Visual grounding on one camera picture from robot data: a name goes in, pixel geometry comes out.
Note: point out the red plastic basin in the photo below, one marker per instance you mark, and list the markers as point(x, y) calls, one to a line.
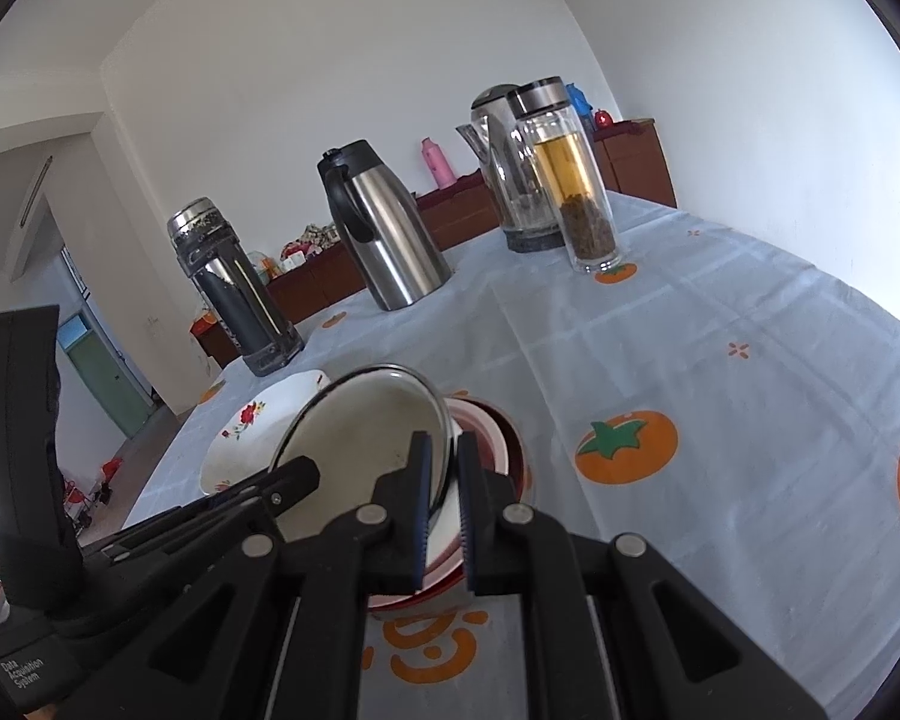
point(499, 442)

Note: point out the dark wooden cabinet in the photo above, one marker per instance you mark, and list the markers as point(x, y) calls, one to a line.
point(457, 210)

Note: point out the pink thermos bottle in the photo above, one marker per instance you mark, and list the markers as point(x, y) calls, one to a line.
point(440, 163)

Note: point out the green door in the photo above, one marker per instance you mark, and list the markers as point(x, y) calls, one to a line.
point(109, 382)

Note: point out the wall tube light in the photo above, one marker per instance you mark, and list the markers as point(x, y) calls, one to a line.
point(36, 191)

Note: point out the red stools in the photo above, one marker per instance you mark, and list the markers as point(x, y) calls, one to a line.
point(94, 491)

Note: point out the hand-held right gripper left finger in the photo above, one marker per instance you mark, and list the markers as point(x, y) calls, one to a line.
point(420, 510)

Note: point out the light blue printed tablecloth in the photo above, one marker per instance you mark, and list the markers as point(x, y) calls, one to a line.
point(682, 330)

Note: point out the glass tea bottle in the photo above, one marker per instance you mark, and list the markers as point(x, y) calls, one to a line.
point(577, 187)

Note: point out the white plate red flowers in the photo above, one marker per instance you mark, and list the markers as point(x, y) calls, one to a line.
point(255, 420)

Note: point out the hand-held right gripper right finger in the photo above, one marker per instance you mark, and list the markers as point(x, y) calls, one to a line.
point(465, 532)

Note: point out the dark grey thermos flask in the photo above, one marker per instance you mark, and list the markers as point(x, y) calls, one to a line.
point(232, 300)

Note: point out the white enamel bowl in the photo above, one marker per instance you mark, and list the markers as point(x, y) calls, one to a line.
point(360, 420)

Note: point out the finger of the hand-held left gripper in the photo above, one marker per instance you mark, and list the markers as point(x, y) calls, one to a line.
point(289, 476)
point(165, 536)

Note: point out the stainless steel electric kettle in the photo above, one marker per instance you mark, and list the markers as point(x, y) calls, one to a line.
point(499, 165)

